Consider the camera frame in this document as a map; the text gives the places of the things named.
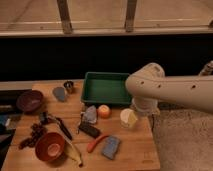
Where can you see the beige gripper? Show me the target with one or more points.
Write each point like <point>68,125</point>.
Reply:
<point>145,107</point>

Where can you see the black eraser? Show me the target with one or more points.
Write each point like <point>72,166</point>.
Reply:
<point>90,130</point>

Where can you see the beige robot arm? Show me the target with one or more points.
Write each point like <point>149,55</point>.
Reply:
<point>149,85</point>

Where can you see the red brown bowl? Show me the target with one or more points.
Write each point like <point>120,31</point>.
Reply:
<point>50,147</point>

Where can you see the white paper cup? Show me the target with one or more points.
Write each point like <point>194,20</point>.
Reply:
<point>128,118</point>

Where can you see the orange peach fruit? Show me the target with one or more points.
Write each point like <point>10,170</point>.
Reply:
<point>104,111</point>

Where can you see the green plastic tray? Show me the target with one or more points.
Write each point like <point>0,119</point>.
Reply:
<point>105,88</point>

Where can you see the blue sponge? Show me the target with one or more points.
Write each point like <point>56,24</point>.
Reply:
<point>111,147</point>

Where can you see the small metal cup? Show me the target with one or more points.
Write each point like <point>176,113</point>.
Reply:
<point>69,86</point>

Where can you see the yellow banana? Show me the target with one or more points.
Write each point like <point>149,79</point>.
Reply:
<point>72,152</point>

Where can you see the blue grey oval object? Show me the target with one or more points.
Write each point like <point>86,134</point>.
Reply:
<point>59,94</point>

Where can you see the wooden cutting board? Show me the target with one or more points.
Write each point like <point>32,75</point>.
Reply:
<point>137,151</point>

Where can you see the dark grape bunch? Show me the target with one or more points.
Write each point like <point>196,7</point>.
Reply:
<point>38,130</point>

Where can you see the black handled knife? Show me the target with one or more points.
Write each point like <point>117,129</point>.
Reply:
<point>46,118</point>

